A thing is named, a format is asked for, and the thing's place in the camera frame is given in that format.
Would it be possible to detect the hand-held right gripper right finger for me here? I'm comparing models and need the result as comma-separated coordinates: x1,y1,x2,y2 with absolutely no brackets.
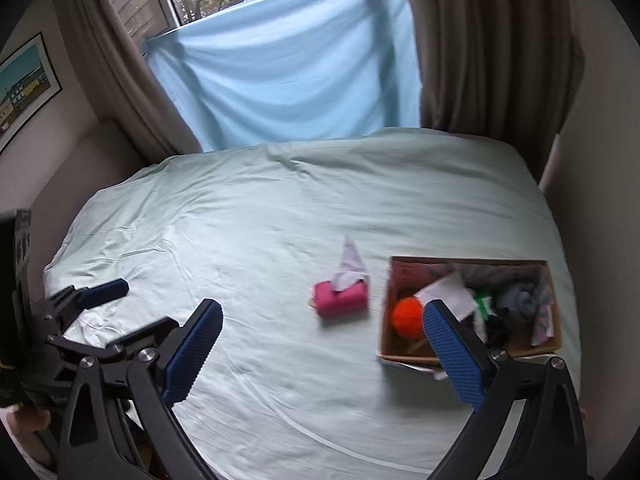
421,299,587,480

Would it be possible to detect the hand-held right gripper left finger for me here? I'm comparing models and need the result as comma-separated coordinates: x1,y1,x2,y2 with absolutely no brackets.
57,298,224,480

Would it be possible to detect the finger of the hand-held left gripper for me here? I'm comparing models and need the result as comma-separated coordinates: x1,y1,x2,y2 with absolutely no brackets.
36,278,130,334
47,316,181,365

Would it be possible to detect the black sock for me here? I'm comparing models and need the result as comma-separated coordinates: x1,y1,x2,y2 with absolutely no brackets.
482,317,512,349

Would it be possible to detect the orange pom-pom ball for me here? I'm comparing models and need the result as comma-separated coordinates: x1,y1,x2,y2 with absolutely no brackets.
391,297,426,342

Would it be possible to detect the white cloth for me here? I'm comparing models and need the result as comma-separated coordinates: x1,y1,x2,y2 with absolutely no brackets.
415,272,476,322

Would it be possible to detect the grey sock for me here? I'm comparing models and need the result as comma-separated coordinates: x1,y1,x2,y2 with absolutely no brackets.
497,282,544,324

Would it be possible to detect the cardboard box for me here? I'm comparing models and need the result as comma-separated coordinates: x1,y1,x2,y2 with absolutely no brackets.
376,255,564,374

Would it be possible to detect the pink tissue pouch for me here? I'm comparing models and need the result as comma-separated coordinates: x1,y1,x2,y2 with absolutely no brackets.
306,235,371,319

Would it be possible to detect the person's left hand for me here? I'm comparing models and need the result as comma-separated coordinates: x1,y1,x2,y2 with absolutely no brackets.
0,407,54,466

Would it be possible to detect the beige upholstered headboard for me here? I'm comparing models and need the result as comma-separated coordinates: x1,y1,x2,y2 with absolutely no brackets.
0,119,152,281

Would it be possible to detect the bed with pale green sheet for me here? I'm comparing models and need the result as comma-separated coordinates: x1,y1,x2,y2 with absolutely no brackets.
42,127,584,480

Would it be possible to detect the brown left curtain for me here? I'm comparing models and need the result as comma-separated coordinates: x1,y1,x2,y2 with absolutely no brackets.
52,0,204,157

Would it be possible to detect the brown curtain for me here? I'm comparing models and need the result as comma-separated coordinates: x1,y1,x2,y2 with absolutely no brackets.
52,0,204,157
400,0,587,187

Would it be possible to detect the light blue hanging cloth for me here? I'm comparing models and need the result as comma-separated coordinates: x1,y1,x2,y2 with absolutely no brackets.
142,0,424,154

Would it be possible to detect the brown right curtain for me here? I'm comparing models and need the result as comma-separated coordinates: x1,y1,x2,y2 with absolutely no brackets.
400,0,587,187

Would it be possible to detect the framed wall poster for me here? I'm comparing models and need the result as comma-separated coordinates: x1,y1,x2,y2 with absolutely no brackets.
0,32,64,154

